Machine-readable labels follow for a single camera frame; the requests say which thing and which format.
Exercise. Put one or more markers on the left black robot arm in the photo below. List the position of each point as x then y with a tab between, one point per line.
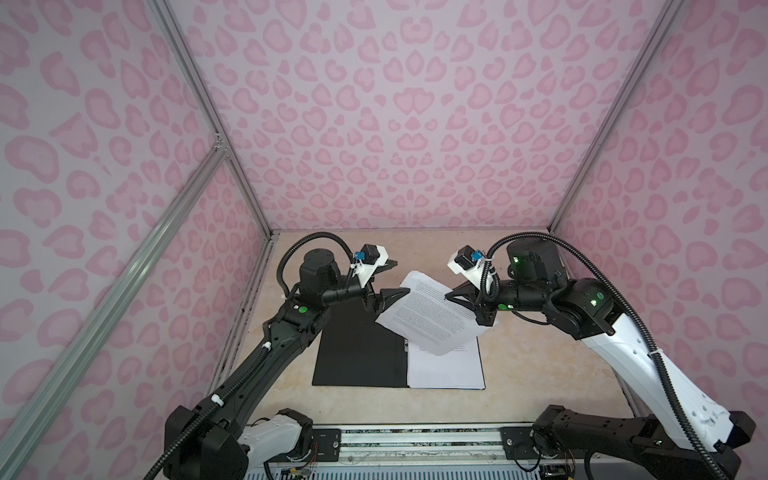
205	442

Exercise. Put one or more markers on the left corner aluminium post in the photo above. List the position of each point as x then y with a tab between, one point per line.
180	49

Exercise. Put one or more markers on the right corner aluminium post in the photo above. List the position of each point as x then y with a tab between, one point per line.
658	36

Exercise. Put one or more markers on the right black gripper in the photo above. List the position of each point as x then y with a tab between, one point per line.
484	314

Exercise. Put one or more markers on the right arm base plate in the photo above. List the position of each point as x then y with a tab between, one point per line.
522	444

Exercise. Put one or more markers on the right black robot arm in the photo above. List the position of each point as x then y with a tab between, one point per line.
687	435

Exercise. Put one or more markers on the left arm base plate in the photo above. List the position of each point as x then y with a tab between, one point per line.
321	445

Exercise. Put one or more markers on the black file folder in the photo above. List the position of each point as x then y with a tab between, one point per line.
355	351

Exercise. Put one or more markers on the diagonal aluminium frame bar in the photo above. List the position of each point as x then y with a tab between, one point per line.
39	413

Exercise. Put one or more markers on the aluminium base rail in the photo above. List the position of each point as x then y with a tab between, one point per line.
434	451

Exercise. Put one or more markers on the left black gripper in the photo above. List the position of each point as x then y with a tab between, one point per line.
381	302

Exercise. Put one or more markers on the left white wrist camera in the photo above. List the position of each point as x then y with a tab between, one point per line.
366	261

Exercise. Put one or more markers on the corner aluminium post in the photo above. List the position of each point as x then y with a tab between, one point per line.
180	49
658	36

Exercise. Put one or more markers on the printed paper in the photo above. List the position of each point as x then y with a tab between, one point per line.
459	369

